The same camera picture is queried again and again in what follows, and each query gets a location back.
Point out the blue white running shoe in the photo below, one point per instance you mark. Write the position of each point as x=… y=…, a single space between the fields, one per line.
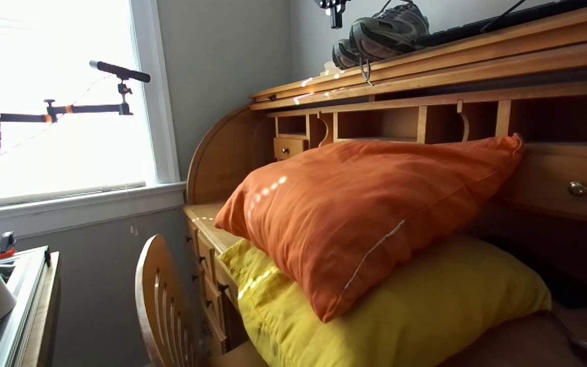
x=396 y=32
x=345 y=54

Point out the wooden desk drawer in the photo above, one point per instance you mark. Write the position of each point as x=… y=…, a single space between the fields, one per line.
x=551 y=184
x=294 y=147

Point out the round metal drawer knob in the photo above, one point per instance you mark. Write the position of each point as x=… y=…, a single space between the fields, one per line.
x=284 y=149
x=578 y=189

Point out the black keyboard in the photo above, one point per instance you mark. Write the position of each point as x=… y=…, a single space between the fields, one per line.
x=509 y=21

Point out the orange pillow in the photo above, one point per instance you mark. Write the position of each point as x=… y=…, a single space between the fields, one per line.
x=375 y=225

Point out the wooden roll-top desk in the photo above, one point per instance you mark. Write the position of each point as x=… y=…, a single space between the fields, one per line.
x=564 y=68

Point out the yellow pillow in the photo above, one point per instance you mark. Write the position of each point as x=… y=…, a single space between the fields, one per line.
x=443 y=313

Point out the wooden chair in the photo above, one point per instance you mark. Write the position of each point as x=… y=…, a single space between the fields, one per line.
x=164 y=313

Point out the black red clamp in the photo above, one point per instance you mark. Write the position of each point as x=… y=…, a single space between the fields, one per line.
x=4 y=245

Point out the black camera boom orange joints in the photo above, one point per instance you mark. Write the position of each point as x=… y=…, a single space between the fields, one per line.
x=120 y=71

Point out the bright window white frame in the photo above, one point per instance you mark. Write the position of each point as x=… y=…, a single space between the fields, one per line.
x=55 y=102

